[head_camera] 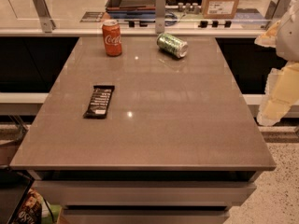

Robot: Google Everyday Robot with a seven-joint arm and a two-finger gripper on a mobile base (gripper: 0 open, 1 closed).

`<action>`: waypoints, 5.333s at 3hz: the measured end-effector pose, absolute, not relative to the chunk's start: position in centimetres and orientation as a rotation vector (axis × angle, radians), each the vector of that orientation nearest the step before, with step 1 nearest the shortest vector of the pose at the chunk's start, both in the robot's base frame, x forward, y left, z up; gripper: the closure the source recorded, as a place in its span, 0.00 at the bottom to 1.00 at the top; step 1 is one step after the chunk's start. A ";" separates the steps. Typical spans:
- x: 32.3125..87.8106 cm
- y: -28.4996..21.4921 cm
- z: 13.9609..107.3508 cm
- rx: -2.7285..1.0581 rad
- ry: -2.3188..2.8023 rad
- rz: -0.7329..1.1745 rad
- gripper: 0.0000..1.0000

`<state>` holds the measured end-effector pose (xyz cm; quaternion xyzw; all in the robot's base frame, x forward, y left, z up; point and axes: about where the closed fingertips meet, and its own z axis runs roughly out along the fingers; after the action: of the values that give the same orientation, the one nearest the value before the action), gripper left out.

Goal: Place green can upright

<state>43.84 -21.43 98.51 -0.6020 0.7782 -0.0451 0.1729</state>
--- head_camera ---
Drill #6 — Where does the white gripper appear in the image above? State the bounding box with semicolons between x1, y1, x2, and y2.
254;0;299;126

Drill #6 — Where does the green soda can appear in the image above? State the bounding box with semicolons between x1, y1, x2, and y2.
156;33;188;59

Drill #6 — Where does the red Coca-Cola can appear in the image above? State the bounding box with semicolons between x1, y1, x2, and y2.
102;20;122;56

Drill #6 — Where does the cardboard box with label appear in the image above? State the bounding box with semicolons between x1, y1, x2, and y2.
201;0;239;19

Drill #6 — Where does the dark open tray box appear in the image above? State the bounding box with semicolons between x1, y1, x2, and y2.
105;0;164;14

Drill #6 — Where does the black candy bar wrapper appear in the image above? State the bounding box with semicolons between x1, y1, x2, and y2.
83;85;115;119

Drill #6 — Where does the grey drawer cabinet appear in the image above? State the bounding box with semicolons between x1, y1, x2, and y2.
34;180;256;224

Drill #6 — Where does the snack bag under table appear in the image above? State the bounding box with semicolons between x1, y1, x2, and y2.
12;189;43;224

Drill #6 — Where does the black bin at left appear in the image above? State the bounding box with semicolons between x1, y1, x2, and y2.
0;170;33;224

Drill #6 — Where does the right metal glass bracket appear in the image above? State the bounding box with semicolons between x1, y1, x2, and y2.
264;0;296;28

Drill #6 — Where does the metal glass bracket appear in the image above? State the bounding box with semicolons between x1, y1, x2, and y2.
32;0;56;33
264;0;296;28
155;0;165;34

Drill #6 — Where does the middle metal glass bracket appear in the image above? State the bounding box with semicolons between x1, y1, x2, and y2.
155;0;165;34

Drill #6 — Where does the left metal glass bracket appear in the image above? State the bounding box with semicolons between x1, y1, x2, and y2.
32;0;56;33

